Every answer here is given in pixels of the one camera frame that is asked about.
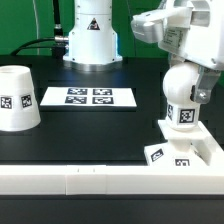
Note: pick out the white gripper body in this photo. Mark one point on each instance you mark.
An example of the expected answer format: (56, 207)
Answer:
(190, 29)

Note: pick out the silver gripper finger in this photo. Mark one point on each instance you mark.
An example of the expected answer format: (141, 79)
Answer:
(201, 91)
(174, 59)

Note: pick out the white lamp bulb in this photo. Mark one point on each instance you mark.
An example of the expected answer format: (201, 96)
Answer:
(182, 112)

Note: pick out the white lamp base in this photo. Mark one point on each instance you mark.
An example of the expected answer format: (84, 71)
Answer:
(178, 150)

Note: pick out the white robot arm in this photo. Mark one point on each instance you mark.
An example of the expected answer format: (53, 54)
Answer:
(92, 43)

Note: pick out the white lamp hood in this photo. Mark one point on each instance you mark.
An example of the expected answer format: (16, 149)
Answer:
(18, 106)

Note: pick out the white marker sheet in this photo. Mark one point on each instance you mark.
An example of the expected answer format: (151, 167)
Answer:
(83, 96)

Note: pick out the white L-shaped fence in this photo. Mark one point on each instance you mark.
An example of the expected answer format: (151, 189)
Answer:
(114, 180)

